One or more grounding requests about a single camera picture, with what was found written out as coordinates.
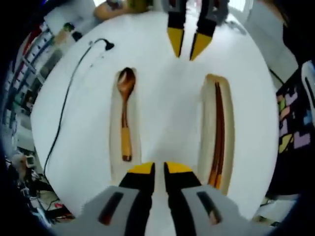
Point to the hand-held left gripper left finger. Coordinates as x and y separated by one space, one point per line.
137 191

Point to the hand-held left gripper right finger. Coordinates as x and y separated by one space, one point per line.
182 194

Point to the wooden chopstick utensil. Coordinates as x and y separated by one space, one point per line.
218 178
213 177

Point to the beige cutlery case lid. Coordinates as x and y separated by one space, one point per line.
115 147

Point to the beige cutlery case base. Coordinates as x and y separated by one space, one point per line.
205 137

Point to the wooden spoon utensil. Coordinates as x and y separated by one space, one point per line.
126 98

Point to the white worn device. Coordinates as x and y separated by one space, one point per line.
308 86

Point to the shelving with white boxes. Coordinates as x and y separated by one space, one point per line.
29 61

